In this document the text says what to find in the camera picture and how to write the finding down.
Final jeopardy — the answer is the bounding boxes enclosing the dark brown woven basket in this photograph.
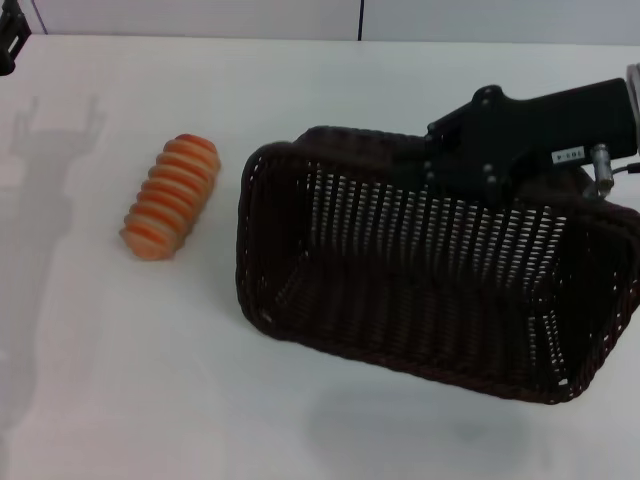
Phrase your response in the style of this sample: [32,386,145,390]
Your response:
[233,124,640,407]

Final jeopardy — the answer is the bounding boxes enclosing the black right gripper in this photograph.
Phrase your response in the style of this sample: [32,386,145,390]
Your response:
[423,78,640,205]

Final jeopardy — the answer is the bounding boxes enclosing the orange striped bread roll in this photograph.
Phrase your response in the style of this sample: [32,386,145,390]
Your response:
[118,132,222,262]

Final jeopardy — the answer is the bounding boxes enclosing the silver right gripper cable connector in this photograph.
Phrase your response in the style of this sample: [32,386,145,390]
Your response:
[589,143,617,197]

